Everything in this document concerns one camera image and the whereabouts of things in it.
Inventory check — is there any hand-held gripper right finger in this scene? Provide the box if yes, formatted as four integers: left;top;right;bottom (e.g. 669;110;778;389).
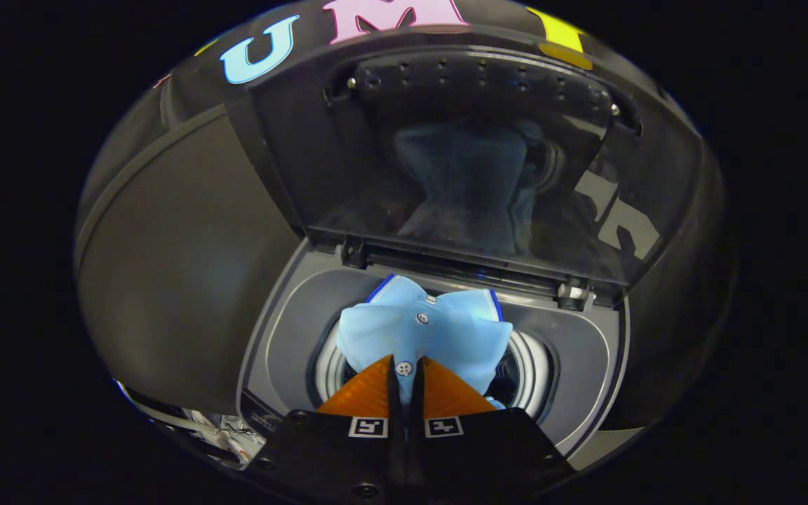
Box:
408;355;578;505

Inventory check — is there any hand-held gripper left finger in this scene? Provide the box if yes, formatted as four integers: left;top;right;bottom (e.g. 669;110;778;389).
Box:
241;354;406;505

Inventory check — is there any light blue polo shirt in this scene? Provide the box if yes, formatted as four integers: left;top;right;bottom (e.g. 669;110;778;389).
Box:
337;274;515;411

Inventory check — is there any dark glass washing machine lid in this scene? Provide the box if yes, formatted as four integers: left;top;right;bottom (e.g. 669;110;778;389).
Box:
225;43;705;309

